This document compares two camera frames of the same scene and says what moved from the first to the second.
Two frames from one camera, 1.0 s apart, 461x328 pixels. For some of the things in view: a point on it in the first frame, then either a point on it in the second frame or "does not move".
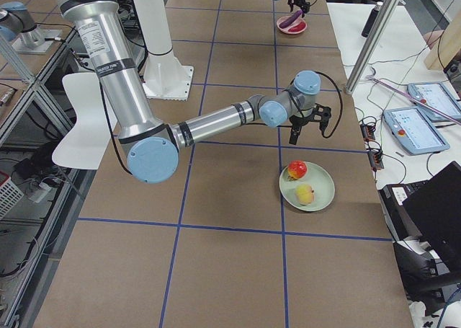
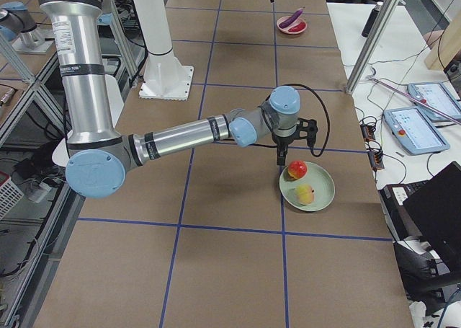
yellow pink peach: x=305 y=194 does not move
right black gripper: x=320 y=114 → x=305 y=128
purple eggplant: x=291 y=19 does not move
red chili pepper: x=297 y=27 does not move
